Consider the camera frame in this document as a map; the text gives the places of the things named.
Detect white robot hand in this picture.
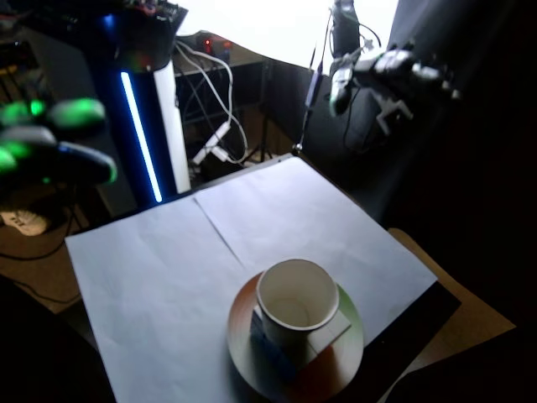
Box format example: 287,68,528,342
328,50,381,118
0,97,119,211

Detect white paper cup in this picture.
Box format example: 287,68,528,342
255,258,341,348

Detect Rubik's cube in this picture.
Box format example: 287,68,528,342
250,293,353,384

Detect round beige plate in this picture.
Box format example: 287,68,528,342
226,270,365,403

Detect thin metal pole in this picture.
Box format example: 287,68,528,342
291,41,326,154

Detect black upright stand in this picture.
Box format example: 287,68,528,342
328,0,367,58

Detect black tripod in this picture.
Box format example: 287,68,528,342
242,109,279,165

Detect black box with red lights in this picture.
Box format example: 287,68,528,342
196,32,234,60

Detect white paper sheet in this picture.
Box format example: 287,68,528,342
64,196,263,403
193,156,440,349

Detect black column with blue light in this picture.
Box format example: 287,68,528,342
88,8,189,207

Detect white plug adapter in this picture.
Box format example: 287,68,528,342
191,121,232,166

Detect black cloth backdrop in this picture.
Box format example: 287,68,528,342
300,0,537,403

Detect black flat board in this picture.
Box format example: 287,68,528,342
178,151,463,381

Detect white cable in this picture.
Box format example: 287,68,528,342
173,39,252,165

